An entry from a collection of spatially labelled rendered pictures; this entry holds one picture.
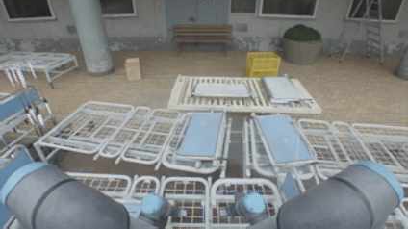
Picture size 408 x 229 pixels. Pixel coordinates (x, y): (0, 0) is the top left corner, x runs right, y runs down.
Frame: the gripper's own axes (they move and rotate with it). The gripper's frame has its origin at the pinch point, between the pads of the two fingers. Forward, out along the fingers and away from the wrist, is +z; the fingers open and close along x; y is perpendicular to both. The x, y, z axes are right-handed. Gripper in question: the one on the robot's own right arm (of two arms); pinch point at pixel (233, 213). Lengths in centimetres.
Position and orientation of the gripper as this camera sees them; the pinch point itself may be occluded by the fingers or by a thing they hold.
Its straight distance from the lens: 131.6
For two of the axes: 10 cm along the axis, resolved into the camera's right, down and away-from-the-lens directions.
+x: 9.8, 0.1, 2.0
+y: 1.1, 8.1, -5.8
